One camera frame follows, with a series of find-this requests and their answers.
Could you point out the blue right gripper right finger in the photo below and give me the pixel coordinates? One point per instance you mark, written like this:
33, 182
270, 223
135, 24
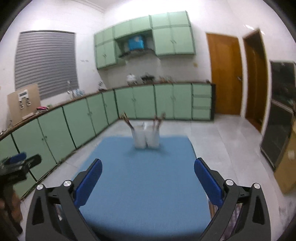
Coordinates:
211, 181

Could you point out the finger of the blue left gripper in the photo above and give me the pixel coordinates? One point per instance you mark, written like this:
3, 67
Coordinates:
31, 162
17, 158

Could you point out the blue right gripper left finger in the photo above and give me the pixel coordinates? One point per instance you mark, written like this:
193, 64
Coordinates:
85, 181

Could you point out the plain wooden chopstick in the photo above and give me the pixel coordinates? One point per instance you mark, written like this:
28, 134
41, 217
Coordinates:
126, 119

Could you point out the green lower kitchen cabinets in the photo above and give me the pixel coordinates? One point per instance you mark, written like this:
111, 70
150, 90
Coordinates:
57, 133

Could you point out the purple patterned stool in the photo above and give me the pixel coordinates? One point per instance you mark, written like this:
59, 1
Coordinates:
232, 222

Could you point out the pink cloth on counter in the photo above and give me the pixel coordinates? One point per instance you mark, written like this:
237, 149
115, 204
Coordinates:
42, 108

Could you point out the cardboard panel water purifier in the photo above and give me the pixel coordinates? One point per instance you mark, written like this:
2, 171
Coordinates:
23, 103

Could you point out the blue table cloth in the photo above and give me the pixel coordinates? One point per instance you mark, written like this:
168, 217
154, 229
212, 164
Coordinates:
146, 194

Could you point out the cardboard box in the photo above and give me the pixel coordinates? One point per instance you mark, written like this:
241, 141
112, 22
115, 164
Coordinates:
285, 172

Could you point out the white double utensil holder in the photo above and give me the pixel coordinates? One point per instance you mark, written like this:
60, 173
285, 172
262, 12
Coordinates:
146, 136

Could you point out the chrome sink faucet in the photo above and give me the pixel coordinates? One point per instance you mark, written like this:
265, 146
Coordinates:
69, 87

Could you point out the black glass disinfection cabinet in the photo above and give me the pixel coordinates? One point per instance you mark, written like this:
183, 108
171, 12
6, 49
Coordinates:
279, 125

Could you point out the small kettle on counter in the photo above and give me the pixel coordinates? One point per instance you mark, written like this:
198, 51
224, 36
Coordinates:
101, 86

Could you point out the grey window blind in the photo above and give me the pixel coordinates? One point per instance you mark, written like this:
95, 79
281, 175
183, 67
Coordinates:
48, 59

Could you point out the white cooking pot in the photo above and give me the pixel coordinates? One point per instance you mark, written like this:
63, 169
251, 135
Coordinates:
131, 79

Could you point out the black wok with lid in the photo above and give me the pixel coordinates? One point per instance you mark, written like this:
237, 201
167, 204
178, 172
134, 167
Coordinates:
147, 78

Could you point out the wooden closed door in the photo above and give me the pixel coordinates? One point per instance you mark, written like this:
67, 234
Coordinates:
226, 72

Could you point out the black range hood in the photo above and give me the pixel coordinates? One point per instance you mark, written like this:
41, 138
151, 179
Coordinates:
136, 52

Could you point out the blue box on hood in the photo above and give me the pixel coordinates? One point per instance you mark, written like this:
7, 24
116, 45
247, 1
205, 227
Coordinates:
136, 43

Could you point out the open wooden door frame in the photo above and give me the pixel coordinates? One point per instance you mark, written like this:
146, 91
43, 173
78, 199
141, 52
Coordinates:
257, 78

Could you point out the green upper wall cabinets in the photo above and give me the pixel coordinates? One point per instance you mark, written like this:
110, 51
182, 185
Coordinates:
167, 34

